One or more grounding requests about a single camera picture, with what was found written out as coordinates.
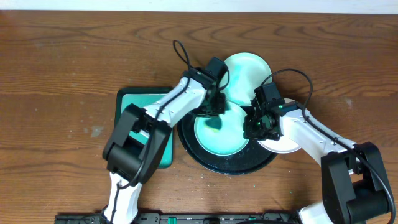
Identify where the white plate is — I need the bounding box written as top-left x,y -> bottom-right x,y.
258,98 -> 301,154

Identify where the round black tray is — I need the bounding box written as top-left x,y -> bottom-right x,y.
177,113 -> 277,175

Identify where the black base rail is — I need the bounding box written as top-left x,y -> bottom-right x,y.
54,213 -> 301,224

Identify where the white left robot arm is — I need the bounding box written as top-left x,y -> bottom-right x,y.
103,68 -> 229,223

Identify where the mint green plate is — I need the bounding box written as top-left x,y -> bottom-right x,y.
194,102 -> 249,156
220,52 -> 272,106

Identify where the dark green sponge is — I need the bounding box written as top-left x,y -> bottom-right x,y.
205,116 -> 222,131

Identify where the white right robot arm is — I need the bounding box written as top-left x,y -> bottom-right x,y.
244,98 -> 396,223

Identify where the green rectangular soap tray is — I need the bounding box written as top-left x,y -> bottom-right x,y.
114,87 -> 174,169

